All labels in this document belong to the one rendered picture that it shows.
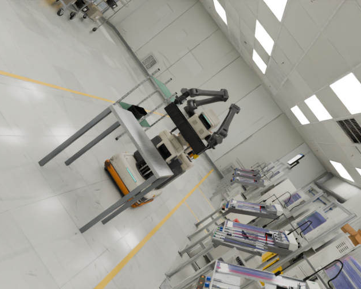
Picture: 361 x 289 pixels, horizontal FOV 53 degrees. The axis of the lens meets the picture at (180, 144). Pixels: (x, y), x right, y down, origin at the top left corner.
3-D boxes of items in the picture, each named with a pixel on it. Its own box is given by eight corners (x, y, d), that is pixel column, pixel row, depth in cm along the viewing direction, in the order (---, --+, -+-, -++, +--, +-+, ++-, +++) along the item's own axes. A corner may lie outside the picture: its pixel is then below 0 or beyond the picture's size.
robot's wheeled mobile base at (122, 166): (123, 162, 475) (138, 151, 471) (150, 203, 464) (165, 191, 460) (101, 162, 409) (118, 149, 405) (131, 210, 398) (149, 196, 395)
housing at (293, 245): (287, 256, 361) (290, 242, 360) (282, 242, 409) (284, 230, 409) (295, 258, 360) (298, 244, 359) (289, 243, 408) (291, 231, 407)
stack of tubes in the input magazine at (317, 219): (303, 235, 359) (327, 220, 355) (297, 223, 409) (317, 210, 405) (312, 246, 358) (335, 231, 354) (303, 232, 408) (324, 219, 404)
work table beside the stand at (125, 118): (66, 161, 346) (131, 112, 333) (105, 224, 334) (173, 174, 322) (38, 162, 302) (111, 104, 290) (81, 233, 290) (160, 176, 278)
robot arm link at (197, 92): (227, 100, 382) (224, 91, 386) (230, 97, 377) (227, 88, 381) (190, 98, 363) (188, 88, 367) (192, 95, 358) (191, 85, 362)
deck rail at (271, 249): (220, 241, 370) (222, 235, 370) (220, 240, 372) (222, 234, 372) (291, 257, 358) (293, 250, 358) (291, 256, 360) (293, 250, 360)
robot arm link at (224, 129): (239, 110, 381) (230, 105, 381) (241, 107, 376) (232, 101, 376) (225, 139, 357) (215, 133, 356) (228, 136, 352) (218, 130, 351)
